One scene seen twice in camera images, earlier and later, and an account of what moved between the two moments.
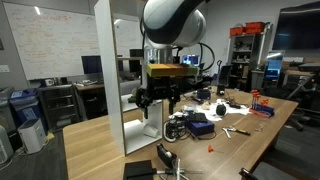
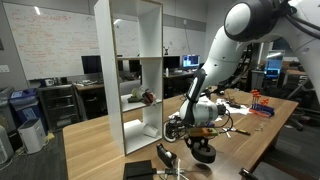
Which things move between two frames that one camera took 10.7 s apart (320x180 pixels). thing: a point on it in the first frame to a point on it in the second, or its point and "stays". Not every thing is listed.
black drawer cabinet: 59,105 stays
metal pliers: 240,131 stays
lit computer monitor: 193,60 stays
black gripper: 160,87 to 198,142
